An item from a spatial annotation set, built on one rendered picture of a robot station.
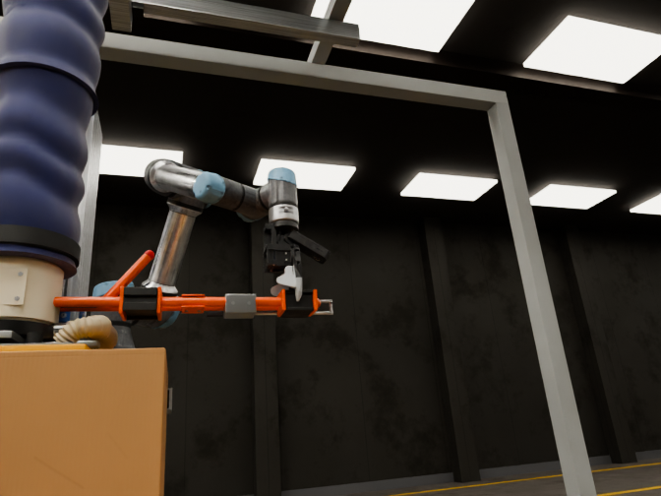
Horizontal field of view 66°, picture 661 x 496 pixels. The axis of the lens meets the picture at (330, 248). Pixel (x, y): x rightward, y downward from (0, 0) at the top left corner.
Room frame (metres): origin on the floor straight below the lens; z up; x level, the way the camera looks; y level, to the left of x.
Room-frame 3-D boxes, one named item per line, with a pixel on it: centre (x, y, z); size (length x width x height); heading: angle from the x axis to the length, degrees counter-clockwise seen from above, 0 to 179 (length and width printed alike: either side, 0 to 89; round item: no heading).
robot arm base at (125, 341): (1.53, 0.69, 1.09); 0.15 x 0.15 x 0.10
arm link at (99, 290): (1.53, 0.68, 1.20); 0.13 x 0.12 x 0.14; 138
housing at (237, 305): (1.16, 0.22, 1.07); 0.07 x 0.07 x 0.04; 17
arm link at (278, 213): (1.19, 0.11, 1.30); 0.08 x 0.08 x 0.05
